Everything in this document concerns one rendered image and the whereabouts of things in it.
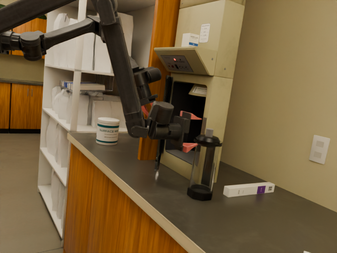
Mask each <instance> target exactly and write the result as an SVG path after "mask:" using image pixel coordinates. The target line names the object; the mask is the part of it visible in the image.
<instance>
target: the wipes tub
mask: <svg viewBox="0 0 337 253"><path fill-rule="evenodd" d="M119 121H120V120H118V119H116V118H110V117H99V118H98V123H97V134H96V143H98V144H101V145H107V146H112V145H116V144H117V141H118V131H119Z"/></svg>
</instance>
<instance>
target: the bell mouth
mask: <svg viewBox="0 0 337 253"><path fill-rule="evenodd" d="M189 94H190V95H195V96H201V97H206V95H207V86H206V85H203V84H196V83H195V84H194V85H193V87H192V89H191V90H190V92H189Z"/></svg>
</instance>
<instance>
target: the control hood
mask: <svg viewBox="0 0 337 253"><path fill-rule="evenodd" d="M154 51H155V52H156V54H157V56H158V57H159V59H160V61H161V62H162V64H163V65H164V67H165V69H166V70H167V71H168V72H178V73H188V74H199V75H209V76H213V75H214V70H215V63H216V57H217V51H215V50H210V49H205V48H201V47H196V46H192V47H160V48H154ZM161 55H182V56H185V58H186V60H187V61H188V63H189V65H190V67H191V68H192V70H193V72H186V71H174V70H169V69H168V67H167V65H166V64H165V62H164V61H163V59H162V57H161Z"/></svg>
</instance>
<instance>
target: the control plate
mask: <svg viewBox="0 0 337 253"><path fill-rule="evenodd" d="M161 57H162V59H163V61H164V62H165V64H166V65H167V67H168V69H169V70H174V71H186V72H193V70H192V68H191V67H190V65H189V63H188V61H187V60H186V58H185V56H182V55H161ZM174 58H175V60H174ZM180 59H181V60H180ZM175 64H176V65H177V66H178V68H179V69H177V68H176V66H175ZM172 65H173V66H174V68H172ZM169 66H170V67H169ZM179 66H180V67H179ZM182 66H184V67H182ZM186 66H187V68H186Z"/></svg>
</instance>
